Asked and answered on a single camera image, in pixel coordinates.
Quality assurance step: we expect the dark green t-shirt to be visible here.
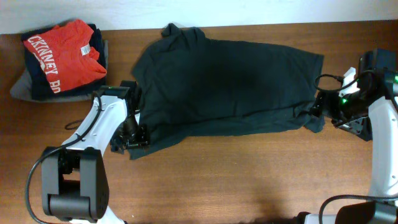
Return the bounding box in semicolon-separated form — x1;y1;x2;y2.
131;24;325;159

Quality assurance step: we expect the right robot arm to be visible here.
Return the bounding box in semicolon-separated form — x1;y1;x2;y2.
303;49;397;224

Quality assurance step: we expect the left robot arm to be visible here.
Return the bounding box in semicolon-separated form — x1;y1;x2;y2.
39;81;150;223

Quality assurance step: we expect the black garment pile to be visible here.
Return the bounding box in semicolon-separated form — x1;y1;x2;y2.
358;49;396;141

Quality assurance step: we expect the folded navy blue garment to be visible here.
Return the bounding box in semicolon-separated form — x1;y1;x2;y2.
24;24;106;100

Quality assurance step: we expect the folded red printed t-shirt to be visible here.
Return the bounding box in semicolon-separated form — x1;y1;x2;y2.
23;19;107;94

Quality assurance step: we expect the folded grey garment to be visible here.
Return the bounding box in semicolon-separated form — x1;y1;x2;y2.
9;39;109;103

